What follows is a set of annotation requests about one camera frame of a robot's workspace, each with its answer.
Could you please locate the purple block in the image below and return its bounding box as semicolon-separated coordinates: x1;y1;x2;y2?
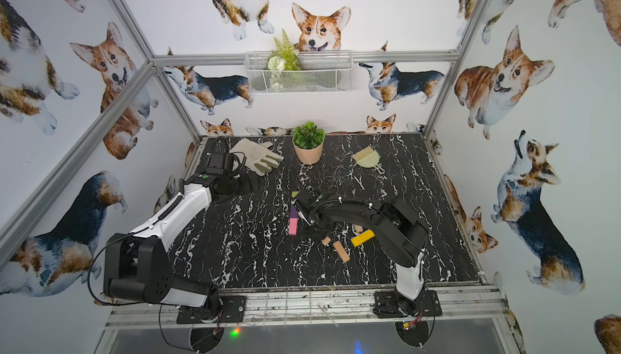
289;205;299;219

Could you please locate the pink block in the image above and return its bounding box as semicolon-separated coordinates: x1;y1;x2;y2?
288;218;299;236

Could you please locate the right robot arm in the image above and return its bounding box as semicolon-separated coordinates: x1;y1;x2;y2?
293;191;429;302

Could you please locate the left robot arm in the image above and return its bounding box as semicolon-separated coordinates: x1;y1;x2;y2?
102;139;260;320

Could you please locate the beige work glove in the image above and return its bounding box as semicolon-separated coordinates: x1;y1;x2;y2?
231;138;284;176

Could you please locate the wooden block bottom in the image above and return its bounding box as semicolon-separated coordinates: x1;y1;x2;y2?
332;241;350;263

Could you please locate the slanted yellow block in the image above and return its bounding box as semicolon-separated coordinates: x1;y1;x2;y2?
351;229;375;247

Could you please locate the green dustpan brush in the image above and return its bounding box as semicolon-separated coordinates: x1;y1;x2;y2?
352;146;385;174

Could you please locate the potted green plant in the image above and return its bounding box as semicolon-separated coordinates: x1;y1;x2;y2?
293;121;326;165

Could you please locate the fern with white flower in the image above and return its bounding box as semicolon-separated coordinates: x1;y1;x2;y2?
267;30;303;91

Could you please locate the aluminium front rail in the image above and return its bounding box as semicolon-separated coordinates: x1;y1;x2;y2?
104;285;509;331

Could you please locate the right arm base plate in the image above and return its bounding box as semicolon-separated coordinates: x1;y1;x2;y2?
373;287;442;318

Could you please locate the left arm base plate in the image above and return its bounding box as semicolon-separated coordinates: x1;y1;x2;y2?
176;296;247;325

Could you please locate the white wire basket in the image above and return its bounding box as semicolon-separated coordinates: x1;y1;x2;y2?
244;51;354;94

